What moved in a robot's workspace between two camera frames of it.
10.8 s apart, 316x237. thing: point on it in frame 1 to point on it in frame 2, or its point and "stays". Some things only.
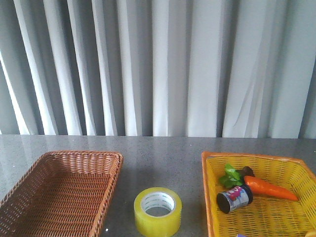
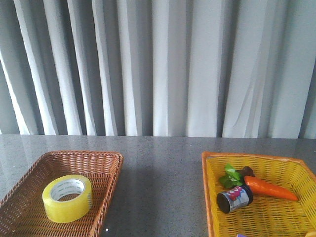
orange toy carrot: (231, 178) stays
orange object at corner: (311, 233) stays
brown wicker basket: (64, 193) stays
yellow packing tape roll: (157, 212) to (66, 199)
